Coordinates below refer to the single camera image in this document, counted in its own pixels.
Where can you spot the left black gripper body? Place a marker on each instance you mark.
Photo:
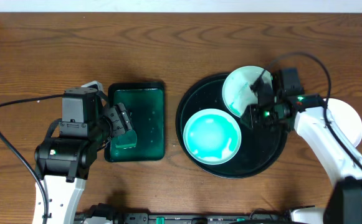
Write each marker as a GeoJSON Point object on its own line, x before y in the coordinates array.
{"type": "Point", "coordinates": [120, 118]}

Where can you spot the green sponge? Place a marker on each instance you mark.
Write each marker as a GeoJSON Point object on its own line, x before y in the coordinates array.
{"type": "Point", "coordinates": [127, 140]}

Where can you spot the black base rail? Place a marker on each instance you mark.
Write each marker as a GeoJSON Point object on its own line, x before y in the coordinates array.
{"type": "Point", "coordinates": [104, 213]}

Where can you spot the rectangular black tray green water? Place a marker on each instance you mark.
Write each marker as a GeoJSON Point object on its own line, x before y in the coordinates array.
{"type": "Point", "coordinates": [146, 106]}

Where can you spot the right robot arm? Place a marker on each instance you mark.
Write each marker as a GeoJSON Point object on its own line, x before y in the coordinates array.
{"type": "Point", "coordinates": [339, 158]}

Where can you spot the pale green plate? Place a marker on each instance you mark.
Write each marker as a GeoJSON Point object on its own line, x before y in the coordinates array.
{"type": "Point", "coordinates": [212, 137]}
{"type": "Point", "coordinates": [236, 91]}

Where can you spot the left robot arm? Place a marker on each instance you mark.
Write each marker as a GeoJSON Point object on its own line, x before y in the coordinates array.
{"type": "Point", "coordinates": [63, 162]}

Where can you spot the white plate green stain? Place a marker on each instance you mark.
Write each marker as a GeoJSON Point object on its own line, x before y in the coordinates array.
{"type": "Point", "coordinates": [347, 119]}

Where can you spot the round black tray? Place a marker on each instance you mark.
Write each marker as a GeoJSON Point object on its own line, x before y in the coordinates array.
{"type": "Point", "coordinates": [259, 149]}

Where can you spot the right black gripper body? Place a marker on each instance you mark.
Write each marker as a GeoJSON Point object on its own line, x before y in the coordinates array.
{"type": "Point", "coordinates": [263, 116]}

